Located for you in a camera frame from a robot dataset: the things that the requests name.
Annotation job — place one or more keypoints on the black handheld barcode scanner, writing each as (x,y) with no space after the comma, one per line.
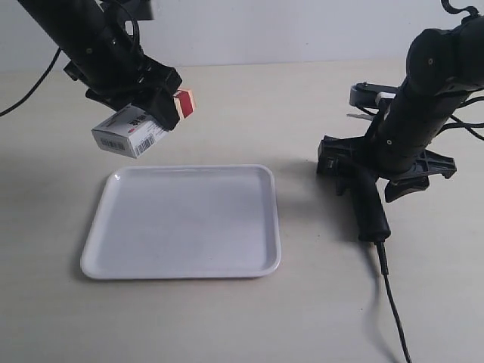
(372,223)

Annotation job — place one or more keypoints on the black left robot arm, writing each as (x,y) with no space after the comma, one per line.
(102,40)

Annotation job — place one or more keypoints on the white red medicine box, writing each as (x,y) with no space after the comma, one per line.
(130,132)

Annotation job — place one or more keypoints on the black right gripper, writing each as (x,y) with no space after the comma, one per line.
(393,148)

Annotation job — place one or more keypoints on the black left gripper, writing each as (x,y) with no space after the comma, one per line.
(117,77)

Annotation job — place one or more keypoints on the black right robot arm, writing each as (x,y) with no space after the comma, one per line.
(443,69)

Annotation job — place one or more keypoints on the white plastic tray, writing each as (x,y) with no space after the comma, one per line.
(184,222)

